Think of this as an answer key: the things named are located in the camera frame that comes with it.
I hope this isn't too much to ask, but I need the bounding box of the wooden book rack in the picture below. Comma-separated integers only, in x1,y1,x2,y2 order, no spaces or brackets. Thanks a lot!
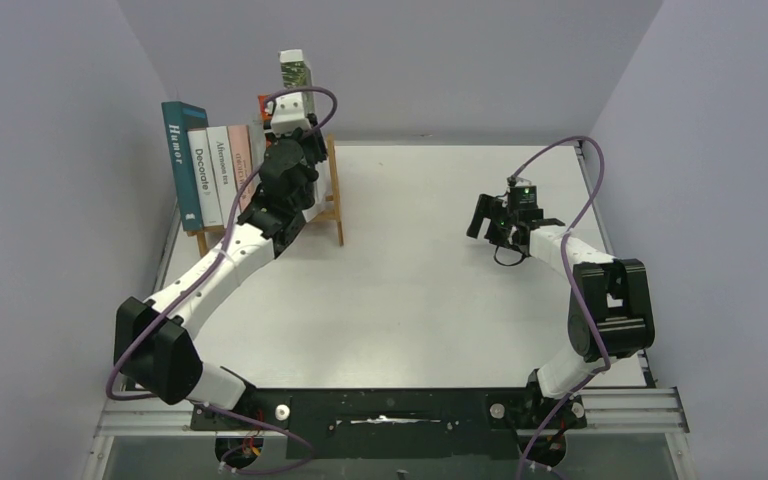
185,134,345,256

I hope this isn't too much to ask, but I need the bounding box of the orange book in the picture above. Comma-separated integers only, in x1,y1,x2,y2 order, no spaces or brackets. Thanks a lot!
258,95,273,131

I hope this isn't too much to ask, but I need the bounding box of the pink book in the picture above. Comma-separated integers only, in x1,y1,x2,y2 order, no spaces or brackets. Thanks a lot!
227,125,255,213

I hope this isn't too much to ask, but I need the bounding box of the grey book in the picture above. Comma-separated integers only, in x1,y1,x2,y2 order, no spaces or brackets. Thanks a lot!
276,48,334,223
248,113,267,169

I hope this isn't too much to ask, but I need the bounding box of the white Afternoon tea book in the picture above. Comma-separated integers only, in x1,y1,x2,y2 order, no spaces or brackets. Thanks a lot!
207,126,237,224

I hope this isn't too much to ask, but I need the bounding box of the white Decorate Furniture book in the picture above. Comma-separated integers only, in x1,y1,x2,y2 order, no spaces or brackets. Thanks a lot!
188,128,223,228

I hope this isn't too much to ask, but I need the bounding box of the teal Humor book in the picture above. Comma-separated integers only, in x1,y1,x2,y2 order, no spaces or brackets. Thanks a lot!
161,101,209,232

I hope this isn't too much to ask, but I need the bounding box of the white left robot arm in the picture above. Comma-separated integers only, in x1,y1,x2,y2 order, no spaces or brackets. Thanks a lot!
114,130,327,410

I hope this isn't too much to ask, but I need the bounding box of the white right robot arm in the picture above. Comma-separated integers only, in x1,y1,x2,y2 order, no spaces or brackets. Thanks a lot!
466,185,655,427

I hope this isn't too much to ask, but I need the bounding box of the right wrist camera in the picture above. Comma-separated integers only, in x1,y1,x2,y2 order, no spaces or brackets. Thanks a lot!
507,175,532,189

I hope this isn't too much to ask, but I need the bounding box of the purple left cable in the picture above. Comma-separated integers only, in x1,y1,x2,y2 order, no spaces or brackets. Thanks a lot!
105,86,340,477

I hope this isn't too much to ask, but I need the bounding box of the purple cable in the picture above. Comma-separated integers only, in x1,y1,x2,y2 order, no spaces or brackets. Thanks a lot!
509,135,614,480
105,86,340,477

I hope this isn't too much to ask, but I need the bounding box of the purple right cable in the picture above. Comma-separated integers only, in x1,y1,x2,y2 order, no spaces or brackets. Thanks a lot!
509,135,614,480

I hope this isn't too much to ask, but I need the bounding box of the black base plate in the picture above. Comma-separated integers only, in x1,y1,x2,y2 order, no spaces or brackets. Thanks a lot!
188,367,587,465

